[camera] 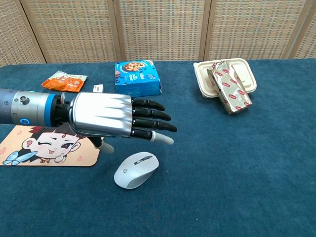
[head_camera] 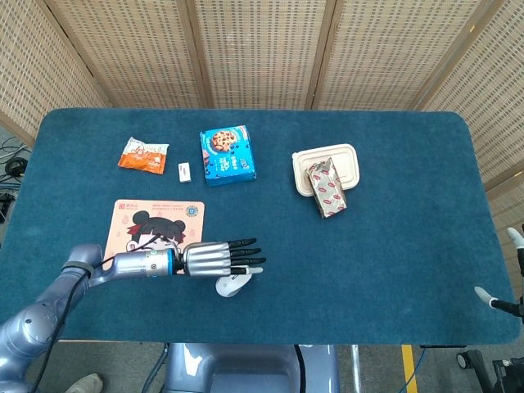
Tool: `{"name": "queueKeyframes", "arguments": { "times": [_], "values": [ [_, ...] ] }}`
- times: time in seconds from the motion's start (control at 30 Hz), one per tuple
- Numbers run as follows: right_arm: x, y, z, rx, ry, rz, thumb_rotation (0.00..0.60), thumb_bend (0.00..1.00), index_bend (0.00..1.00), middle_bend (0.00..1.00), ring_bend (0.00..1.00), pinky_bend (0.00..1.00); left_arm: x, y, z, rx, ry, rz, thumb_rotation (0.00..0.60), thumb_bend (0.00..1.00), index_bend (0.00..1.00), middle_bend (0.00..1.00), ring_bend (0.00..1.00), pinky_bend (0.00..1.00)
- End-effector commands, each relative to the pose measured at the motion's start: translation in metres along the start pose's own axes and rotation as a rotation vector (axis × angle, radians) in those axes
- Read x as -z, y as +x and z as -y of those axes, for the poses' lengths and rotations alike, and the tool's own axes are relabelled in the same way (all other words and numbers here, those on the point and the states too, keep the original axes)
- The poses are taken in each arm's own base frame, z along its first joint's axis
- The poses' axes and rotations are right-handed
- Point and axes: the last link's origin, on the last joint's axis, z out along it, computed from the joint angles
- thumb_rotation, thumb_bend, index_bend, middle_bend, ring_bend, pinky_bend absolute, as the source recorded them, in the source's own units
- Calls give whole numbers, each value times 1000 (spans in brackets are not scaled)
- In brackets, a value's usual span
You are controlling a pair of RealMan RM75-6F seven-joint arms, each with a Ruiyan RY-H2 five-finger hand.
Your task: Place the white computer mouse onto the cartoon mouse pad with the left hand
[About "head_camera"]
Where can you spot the black caster wheel stand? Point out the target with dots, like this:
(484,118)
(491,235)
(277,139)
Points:
(471,359)

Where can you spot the beige shoe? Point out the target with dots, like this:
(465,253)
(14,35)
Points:
(86,384)

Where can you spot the beige lidded food container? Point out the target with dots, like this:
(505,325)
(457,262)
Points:
(315,157)

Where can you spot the right robot hand white fingertips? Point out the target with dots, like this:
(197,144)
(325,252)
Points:
(501,304)

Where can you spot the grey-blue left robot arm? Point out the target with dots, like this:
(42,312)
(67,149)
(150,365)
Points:
(127,266)

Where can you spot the blue cookie box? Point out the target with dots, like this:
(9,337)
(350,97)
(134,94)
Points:
(227,157)

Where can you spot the cartoon mouse pad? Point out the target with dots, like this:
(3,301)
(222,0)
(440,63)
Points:
(163,221)

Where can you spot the woven bamboo folding screen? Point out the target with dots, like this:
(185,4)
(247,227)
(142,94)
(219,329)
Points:
(262,53)

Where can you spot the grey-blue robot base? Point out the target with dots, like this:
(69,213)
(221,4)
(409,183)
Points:
(249,368)

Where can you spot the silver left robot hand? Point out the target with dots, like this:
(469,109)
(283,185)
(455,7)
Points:
(206,258)

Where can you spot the blue carpet table mat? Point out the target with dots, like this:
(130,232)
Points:
(327,266)

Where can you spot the small white eraser box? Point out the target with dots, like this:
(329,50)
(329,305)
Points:
(185,172)

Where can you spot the white computer mouse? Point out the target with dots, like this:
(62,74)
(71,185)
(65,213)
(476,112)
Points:
(229,287)

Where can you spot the silver red snack bag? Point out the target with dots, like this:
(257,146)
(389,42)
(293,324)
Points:
(327,192)

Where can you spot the orange white snack bag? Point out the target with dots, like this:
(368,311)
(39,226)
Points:
(143,157)

